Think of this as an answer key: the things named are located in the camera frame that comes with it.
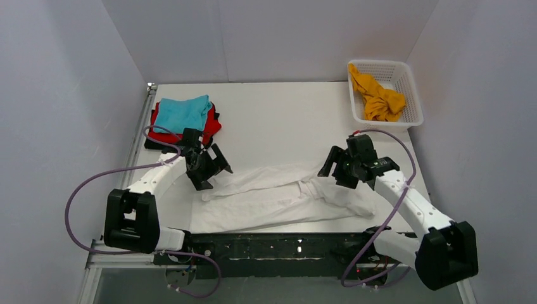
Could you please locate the white t shirt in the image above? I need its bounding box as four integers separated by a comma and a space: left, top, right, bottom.
190, 161, 376, 234

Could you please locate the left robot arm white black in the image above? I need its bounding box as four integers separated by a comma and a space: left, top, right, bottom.
103, 128, 232, 253

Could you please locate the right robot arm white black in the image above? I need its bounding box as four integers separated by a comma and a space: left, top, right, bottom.
318, 129, 479, 291

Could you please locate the folded red t shirt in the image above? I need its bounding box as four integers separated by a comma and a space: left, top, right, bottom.
148, 103, 222, 146

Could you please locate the folded black t shirt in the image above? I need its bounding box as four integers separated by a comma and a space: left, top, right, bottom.
144, 136, 180, 151

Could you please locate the folded cyan t shirt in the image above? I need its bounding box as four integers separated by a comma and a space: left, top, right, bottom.
153, 95, 212, 134

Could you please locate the orange t shirt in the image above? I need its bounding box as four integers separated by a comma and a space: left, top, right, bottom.
348, 63, 407, 122

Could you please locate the white plastic basket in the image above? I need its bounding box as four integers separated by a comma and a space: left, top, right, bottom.
347, 59, 424, 132

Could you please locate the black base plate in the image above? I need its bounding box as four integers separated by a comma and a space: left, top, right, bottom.
153, 232, 372, 279

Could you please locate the aluminium frame rail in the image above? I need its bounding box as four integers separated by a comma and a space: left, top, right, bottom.
77, 82, 158, 304

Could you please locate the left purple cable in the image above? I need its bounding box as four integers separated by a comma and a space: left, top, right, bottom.
64, 125, 222, 300

